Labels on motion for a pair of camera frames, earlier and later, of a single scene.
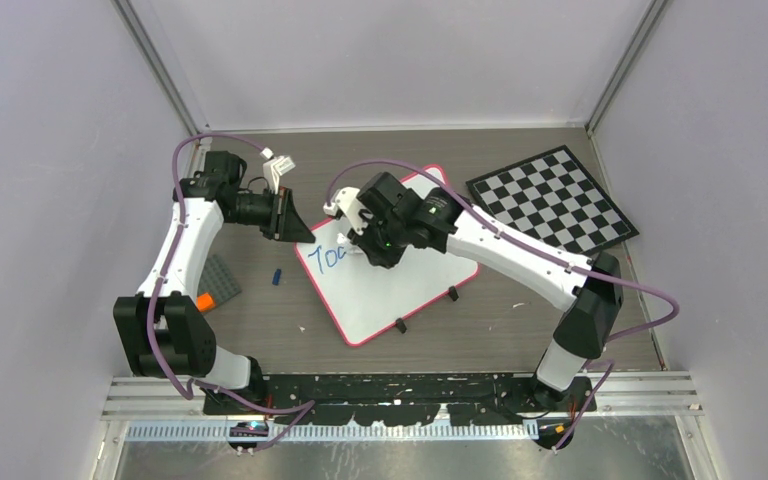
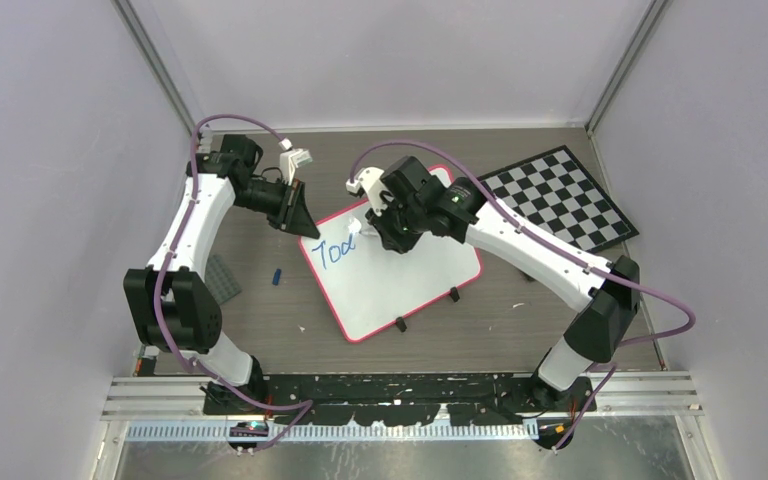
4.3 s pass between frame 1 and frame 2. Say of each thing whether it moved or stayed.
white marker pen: moved
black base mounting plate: stayed
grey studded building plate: stayed
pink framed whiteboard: stayed
